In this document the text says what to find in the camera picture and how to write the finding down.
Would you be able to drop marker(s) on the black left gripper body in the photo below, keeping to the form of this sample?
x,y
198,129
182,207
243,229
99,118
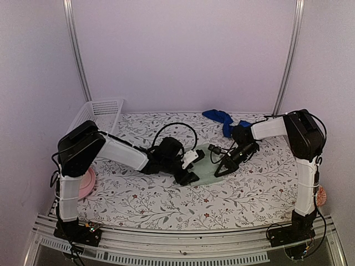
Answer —
x,y
168,166

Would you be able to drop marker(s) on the white plastic basket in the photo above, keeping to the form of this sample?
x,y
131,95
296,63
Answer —
x,y
105,113

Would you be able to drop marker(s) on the aluminium frame post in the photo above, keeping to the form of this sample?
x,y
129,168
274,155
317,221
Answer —
x,y
70,21
295,34

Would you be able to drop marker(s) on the blue towel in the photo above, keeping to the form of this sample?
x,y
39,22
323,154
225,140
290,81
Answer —
x,y
222,117

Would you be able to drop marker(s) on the aluminium front rail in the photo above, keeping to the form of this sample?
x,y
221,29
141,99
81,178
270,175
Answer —
x,y
130,246

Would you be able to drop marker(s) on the light green towel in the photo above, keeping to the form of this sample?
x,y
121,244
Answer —
x,y
205,169

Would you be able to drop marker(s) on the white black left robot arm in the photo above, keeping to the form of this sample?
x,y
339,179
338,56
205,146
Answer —
x,y
78,149

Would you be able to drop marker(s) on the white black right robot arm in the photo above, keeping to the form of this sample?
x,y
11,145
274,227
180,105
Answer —
x,y
306,136

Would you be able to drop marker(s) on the orange patterned round object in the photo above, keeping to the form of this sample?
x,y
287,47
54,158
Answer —
x,y
321,197

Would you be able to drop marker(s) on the pink plate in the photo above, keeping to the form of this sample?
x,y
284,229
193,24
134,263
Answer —
x,y
87,184

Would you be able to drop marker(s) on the left aluminium frame post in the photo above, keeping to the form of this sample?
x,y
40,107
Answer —
x,y
70,21

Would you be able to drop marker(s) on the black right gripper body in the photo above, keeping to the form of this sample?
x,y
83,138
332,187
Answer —
x,y
247,149

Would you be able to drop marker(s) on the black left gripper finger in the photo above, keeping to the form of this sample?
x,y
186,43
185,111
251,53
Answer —
x,y
186,178
199,155

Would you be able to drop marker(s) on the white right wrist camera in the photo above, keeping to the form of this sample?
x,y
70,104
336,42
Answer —
x,y
214,149

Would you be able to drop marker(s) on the right aluminium frame post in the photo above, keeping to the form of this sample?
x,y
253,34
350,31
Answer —
x,y
295,34

